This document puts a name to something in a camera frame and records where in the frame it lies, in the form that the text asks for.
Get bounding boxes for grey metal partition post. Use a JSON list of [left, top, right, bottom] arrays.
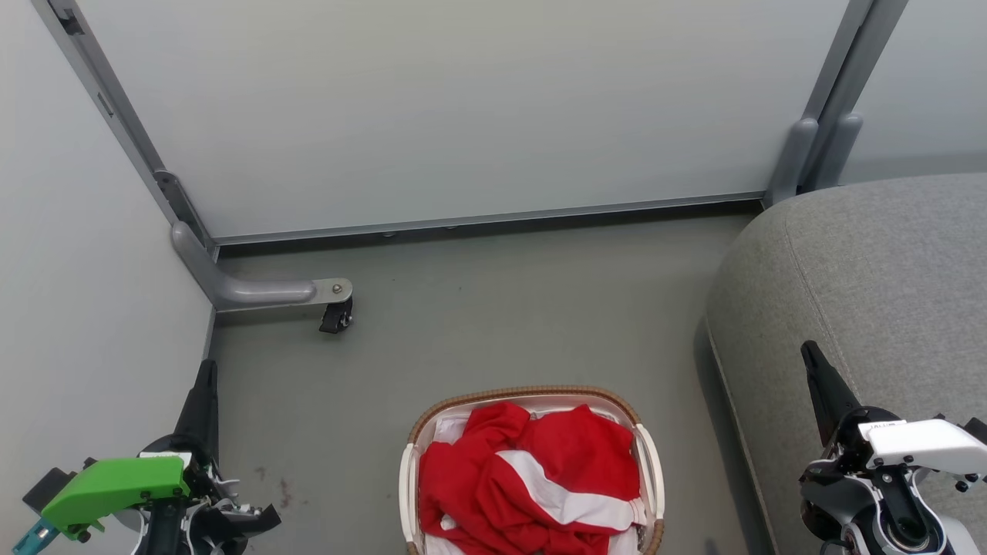
[[800, 0, 911, 193], [31, 0, 218, 254]]

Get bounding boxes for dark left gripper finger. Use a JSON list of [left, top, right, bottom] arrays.
[[173, 359, 221, 465]]

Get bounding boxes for wicker laundry basket white handles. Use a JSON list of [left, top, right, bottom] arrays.
[[399, 385, 665, 555]]

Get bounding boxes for grey fabric sofa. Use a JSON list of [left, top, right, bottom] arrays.
[[706, 171, 987, 555]]

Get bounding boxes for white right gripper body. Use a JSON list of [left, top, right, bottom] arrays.
[[837, 407, 987, 475]]

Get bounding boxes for grey partition bottom rail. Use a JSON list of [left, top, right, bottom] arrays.
[[214, 191, 766, 247]]

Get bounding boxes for grey partition foot bracket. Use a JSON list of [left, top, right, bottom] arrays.
[[766, 117, 818, 207], [171, 222, 354, 313], [814, 113, 864, 190]]

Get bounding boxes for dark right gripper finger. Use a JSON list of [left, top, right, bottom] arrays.
[[800, 341, 862, 449]]

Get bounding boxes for black cable teal connector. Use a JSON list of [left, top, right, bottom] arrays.
[[12, 518, 42, 555]]

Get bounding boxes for black caster wheel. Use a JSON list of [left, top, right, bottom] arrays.
[[319, 297, 355, 335]]

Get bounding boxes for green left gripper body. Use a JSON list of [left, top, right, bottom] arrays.
[[40, 436, 213, 540]]

